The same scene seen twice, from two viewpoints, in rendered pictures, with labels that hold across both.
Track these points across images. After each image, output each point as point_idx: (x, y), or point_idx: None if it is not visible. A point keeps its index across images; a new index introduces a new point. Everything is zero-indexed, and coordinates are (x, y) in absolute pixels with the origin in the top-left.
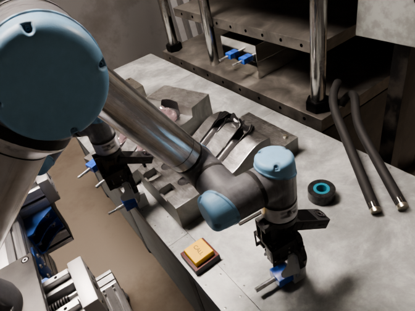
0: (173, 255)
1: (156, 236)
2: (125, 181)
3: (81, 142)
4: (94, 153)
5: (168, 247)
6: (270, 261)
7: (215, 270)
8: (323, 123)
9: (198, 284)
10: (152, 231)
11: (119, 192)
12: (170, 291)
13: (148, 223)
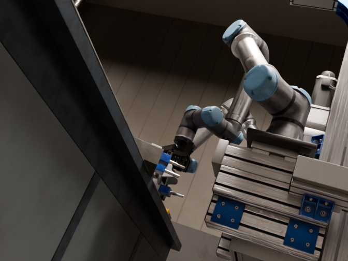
0: (165, 220)
1: (161, 215)
2: (173, 168)
3: (130, 129)
4: (191, 142)
5: (168, 214)
6: (163, 199)
7: None
8: None
9: (171, 225)
10: (161, 212)
11: (61, 244)
12: None
13: (163, 205)
